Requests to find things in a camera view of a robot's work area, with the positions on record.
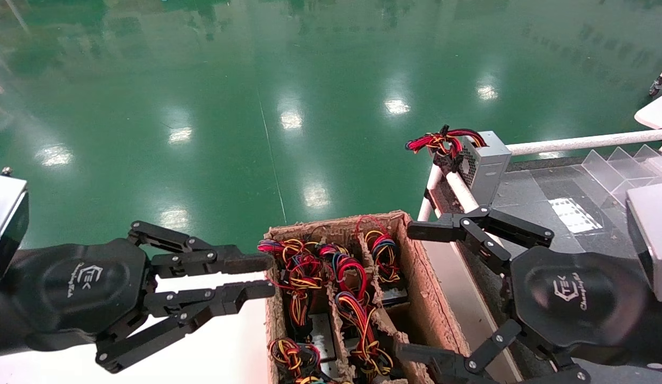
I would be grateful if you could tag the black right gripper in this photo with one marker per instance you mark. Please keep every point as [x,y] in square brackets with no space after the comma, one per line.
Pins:
[576,298]

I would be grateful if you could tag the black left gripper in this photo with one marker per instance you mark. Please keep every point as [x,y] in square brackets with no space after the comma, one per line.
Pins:
[80,288]

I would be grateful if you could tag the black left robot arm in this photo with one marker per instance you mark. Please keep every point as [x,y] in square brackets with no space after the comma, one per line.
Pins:
[2,325]

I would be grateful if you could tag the brown cardboard box with dividers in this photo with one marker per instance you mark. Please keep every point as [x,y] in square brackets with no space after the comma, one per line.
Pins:
[416,277]

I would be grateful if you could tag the black pipe joint clamp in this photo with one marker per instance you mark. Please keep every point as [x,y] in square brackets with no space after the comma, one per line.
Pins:
[445,162]

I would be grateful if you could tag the clear acrylic divider rack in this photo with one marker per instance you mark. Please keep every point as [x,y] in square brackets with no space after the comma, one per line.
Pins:
[619,170]

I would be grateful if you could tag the white flat board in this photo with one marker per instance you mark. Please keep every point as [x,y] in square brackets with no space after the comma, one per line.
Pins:
[659,112]

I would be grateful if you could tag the small black pole clamp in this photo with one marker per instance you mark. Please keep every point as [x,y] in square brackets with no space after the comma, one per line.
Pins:
[656,86]

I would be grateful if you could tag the long white frame pipe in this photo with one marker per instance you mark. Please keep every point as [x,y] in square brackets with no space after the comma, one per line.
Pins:
[461,193]
[576,143]

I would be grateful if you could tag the short white frame leg pipe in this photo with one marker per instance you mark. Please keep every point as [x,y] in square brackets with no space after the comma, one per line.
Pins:
[428,205]

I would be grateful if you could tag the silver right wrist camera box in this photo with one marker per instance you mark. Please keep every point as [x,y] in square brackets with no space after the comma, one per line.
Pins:
[653,234]

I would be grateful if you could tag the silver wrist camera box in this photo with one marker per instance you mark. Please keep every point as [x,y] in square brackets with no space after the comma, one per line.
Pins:
[5,213]
[653,234]

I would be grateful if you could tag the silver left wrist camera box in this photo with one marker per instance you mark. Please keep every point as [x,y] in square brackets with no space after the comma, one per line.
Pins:
[5,213]

